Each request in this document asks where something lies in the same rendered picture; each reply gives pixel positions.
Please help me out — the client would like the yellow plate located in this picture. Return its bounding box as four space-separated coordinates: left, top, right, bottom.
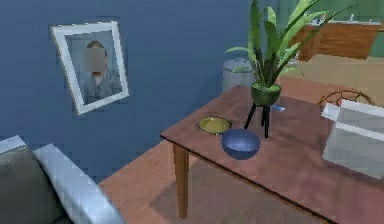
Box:
197 115 232 135

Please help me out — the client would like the grey round bin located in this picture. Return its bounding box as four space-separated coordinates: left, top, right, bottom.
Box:
221 58 256 94

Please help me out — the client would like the blue bowl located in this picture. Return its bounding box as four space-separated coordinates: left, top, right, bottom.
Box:
221 128 262 161

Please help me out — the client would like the green house plant in pot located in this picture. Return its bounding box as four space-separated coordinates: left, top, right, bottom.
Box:
224 0 359 139

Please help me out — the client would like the white framed portrait picture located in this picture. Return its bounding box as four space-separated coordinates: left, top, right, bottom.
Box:
49 20 130 116

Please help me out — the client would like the brown wooden table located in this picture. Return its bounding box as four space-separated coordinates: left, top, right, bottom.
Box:
160 85 384 224

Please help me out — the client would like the brown wooden kitchen counter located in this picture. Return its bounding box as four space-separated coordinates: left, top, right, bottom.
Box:
289 20 382 63

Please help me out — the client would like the white translucent box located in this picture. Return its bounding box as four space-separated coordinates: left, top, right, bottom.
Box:
321 99 384 180

